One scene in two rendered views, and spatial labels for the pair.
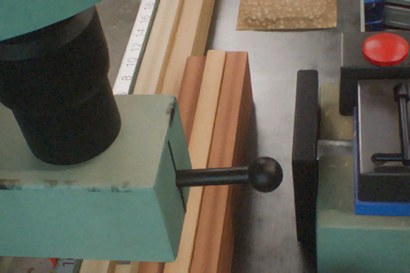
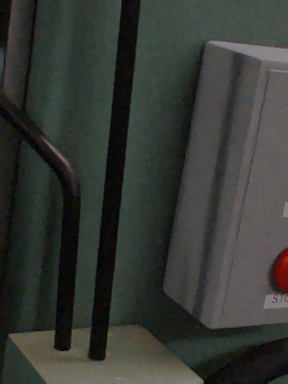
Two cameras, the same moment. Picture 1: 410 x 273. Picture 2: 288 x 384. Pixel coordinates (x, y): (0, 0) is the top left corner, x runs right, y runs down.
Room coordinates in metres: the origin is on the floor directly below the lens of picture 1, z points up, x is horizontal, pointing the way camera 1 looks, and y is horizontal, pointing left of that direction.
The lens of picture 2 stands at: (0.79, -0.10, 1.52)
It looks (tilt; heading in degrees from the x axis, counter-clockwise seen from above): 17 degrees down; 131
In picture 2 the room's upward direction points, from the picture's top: 10 degrees clockwise
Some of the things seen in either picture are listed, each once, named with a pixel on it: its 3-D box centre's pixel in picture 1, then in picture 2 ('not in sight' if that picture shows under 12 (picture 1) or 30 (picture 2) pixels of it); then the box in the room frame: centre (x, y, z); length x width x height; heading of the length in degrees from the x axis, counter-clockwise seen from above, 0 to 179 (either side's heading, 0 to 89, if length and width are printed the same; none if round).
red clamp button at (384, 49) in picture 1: (385, 49); not in sight; (0.35, -0.13, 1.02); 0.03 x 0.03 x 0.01
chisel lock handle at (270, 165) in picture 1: (224, 173); not in sight; (0.25, -0.01, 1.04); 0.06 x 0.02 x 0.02; 74
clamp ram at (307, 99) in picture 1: (349, 156); not in sight; (0.32, -0.10, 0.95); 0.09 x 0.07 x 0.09; 164
